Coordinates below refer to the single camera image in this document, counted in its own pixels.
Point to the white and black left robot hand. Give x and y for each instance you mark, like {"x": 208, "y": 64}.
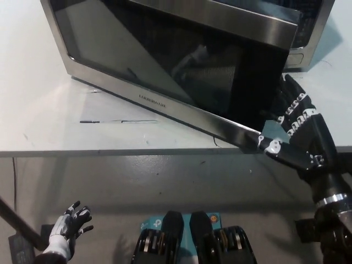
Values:
{"x": 61, "y": 226}

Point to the black floor pad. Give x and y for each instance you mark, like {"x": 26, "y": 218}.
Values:
{"x": 20, "y": 248}

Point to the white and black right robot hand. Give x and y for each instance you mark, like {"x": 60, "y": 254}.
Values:
{"x": 308, "y": 132}

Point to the teal TP-Link box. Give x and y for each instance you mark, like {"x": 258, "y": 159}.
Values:
{"x": 152, "y": 224}

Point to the stainless steel microwave oven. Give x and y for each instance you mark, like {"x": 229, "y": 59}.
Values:
{"x": 154, "y": 55}

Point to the robot legs and feet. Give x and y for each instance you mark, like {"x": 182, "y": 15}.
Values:
{"x": 231, "y": 247}

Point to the black pole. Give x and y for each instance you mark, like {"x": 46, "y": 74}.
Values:
{"x": 17, "y": 222}

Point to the clear plastic film sheet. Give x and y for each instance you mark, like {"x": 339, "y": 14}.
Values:
{"x": 115, "y": 110}

